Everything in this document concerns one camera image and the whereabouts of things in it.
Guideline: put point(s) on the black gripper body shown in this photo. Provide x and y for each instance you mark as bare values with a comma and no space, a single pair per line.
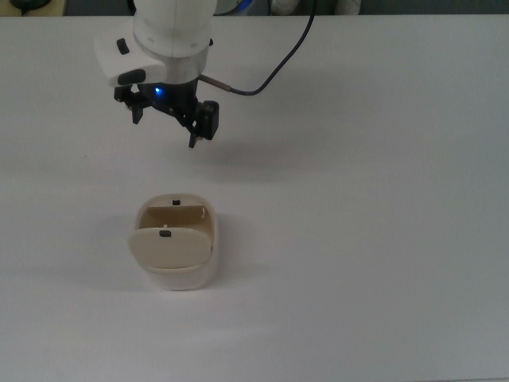
169,97

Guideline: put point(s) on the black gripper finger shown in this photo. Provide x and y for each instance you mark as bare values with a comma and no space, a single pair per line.
137,113
207,119

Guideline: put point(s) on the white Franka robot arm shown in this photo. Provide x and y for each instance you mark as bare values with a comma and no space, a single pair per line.
171,32

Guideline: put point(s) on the cream swing bin lid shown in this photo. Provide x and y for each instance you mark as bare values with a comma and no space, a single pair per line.
171,250

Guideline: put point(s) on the small cream bin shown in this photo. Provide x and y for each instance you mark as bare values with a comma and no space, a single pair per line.
179,274

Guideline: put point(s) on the black round object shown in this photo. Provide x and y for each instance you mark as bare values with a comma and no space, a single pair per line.
24,4

